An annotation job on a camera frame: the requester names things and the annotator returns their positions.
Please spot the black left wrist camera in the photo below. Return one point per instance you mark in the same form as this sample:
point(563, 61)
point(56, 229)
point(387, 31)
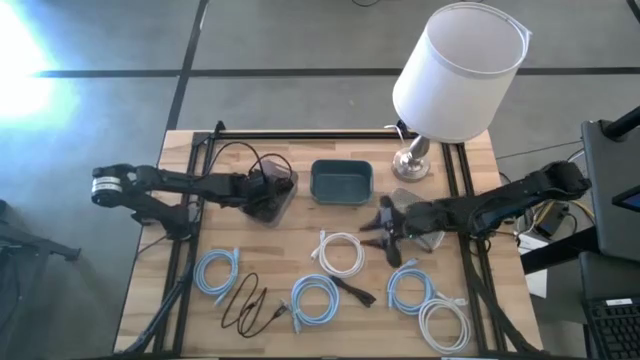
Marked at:
point(257, 180)

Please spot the black tripod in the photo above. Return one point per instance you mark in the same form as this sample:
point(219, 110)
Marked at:
point(30, 245)

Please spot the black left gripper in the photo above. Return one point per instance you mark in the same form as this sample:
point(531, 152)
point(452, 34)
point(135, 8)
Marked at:
point(252, 197)

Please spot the black diagonal pole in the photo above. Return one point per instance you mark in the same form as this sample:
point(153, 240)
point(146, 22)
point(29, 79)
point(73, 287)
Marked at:
point(622, 122)

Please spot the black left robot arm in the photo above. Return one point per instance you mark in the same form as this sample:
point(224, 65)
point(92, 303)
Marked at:
point(200, 182)

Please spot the white paper sheet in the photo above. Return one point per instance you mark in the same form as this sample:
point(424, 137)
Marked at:
point(536, 282)

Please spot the grey plastic bin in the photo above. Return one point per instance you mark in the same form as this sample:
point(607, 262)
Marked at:
point(406, 197)

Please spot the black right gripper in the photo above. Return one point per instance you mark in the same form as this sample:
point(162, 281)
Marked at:
point(397, 227)

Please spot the clear plastic bin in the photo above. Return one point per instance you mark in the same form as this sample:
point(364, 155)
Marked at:
point(294, 192)

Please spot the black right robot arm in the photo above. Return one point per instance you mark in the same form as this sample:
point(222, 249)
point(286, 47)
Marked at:
point(500, 200)

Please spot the table lamp with white shade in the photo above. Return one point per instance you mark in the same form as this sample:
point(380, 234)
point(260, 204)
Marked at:
point(460, 75)

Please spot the black laptop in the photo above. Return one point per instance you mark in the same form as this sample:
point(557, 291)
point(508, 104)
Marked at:
point(612, 327)

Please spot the teal plastic bin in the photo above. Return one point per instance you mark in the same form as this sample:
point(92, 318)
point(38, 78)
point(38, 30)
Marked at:
point(341, 185)

